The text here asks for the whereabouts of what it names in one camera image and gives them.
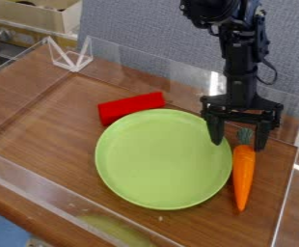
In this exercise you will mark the cardboard box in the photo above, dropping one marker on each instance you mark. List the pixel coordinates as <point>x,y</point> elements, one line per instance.
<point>52,15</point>

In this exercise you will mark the red wedge block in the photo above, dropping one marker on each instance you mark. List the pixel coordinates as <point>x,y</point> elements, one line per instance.
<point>113,110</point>

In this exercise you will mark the green round plate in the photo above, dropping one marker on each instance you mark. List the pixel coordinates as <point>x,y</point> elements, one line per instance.
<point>157,162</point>

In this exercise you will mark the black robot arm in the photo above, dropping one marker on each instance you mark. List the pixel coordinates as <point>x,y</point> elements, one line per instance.
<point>236,21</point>

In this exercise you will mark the wooden shelf with knob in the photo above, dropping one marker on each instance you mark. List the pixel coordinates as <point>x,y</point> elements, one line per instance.
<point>18,36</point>

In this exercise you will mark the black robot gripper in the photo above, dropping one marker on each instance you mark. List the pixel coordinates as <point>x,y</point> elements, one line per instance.
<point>261,112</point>

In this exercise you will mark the orange toy carrot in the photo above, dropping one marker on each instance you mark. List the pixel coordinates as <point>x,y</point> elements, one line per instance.
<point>242,167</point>

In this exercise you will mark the clear acrylic enclosure wall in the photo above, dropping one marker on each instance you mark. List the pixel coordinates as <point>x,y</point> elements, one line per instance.
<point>50,191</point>

